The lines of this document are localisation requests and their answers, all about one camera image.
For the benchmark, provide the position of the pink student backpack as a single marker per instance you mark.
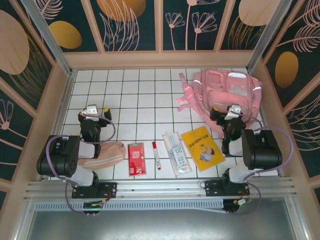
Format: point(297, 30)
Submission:
point(225, 95)

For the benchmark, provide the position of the peach fabric pencil case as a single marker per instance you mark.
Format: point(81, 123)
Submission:
point(110, 155)

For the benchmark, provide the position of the yellow picture book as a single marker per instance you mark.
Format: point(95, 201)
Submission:
point(202, 147)

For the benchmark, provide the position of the red packet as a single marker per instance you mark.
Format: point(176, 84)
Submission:
point(137, 160)

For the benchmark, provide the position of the clear ruler packet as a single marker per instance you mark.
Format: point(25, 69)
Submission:
point(177, 155)

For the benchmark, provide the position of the red and white marker pen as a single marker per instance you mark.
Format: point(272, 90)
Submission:
point(156, 155)

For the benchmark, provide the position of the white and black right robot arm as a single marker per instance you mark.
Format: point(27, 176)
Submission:
point(262, 150)

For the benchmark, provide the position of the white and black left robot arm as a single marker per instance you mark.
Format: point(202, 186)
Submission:
point(60, 155)

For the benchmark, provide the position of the small green circuit board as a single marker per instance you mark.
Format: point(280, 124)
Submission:
point(93, 205)
point(241, 202)

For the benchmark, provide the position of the grey metal sheet panel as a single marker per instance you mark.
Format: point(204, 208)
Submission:
point(160, 225)

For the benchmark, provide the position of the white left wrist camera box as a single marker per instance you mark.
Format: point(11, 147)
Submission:
point(91, 110)

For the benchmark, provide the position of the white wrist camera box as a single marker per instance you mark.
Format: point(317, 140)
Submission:
point(234, 110)
point(91, 110)

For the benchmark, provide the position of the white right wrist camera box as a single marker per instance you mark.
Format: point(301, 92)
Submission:
point(234, 110)

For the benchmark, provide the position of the aluminium side rail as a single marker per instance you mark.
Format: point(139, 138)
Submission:
point(58, 125)

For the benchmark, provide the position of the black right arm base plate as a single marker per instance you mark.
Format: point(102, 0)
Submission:
point(212, 188)

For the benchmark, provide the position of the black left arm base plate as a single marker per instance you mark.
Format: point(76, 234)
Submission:
point(110, 190)

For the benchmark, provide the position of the aluminium frame post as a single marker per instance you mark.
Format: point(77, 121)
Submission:
point(266, 37)
point(52, 42)

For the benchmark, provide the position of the aluminium mounting rail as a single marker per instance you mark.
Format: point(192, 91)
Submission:
point(175, 190)

